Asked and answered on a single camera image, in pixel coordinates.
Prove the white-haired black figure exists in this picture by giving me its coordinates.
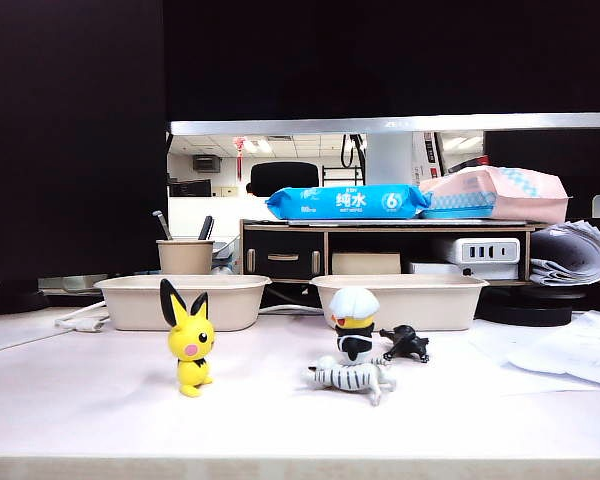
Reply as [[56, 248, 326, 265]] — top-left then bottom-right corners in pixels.
[[328, 286, 381, 364]]

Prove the white black-striped tiger doll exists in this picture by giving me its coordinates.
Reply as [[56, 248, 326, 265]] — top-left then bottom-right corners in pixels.
[[307, 354, 398, 407]]

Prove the small black panther doll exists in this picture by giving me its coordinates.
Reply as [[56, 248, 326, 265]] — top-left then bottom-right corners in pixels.
[[378, 323, 430, 364]]

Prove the yellow black-eared mouse doll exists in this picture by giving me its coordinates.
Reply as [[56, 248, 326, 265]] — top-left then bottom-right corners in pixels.
[[159, 278, 216, 399]]

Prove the beige cardboard box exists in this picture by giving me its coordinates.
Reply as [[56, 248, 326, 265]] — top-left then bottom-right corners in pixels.
[[331, 251, 402, 275]]

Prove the flat white device box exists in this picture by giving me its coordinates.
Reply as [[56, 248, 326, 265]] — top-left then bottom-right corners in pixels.
[[407, 260, 520, 281]]

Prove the beige paper box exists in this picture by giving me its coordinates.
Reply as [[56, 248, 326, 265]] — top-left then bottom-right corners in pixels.
[[93, 273, 273, 332], [309, 273, 490, 332]]

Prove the wooden desk shelf organizer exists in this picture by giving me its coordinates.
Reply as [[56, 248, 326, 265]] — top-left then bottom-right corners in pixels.
[[239, 218, 549, 286]]

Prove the blue wet wipes pack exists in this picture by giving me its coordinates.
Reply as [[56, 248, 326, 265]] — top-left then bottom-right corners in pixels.
[[264, 183, 431, 221]]

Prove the black office chair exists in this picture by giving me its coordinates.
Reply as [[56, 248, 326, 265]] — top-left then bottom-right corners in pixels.
[[249, 161, 320, 197]]

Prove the red hanging knot ornament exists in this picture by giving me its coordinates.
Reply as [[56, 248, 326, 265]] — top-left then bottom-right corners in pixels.
[[232, 136, 249, 180]]

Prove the beige paper cup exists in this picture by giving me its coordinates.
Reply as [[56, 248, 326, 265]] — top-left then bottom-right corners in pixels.
[[155, 238, 215, 276]]

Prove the metal-headed tool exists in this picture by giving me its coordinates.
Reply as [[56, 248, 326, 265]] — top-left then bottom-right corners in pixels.
[[152, 210, 174, 241]]

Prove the white red printed carton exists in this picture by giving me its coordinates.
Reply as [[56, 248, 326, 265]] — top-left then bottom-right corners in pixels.
[[410, 130, 451, 189]]

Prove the white power strip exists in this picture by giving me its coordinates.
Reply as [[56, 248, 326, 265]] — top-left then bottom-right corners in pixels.
[[442, 237, 522, 265]]

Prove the large black silver-edged monitor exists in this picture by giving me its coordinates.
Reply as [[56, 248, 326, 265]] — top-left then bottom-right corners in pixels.
[[162, 0, 600, 136]]

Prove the white paper sheet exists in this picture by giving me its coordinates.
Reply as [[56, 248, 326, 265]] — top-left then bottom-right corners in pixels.
[[507, 309, 600, 389], [467, 319, 600, 396]]

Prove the pink tissue pack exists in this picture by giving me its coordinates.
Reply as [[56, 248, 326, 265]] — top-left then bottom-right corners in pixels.
[[418, 166, 575, 225]]

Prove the silver monitor stand plate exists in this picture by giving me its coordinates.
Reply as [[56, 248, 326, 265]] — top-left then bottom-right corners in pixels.
[[37, 273, 109, 296]]

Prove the black round stand base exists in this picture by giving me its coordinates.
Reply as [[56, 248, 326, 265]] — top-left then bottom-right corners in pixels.
[[474, 287, 586, 328]]

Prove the folded stack of papers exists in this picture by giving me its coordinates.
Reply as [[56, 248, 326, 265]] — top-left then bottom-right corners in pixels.
[[529, 219, 600, 287]]

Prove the white cable adapter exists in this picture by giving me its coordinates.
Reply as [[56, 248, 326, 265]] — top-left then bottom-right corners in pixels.
[[54, 299, 106, 334]]

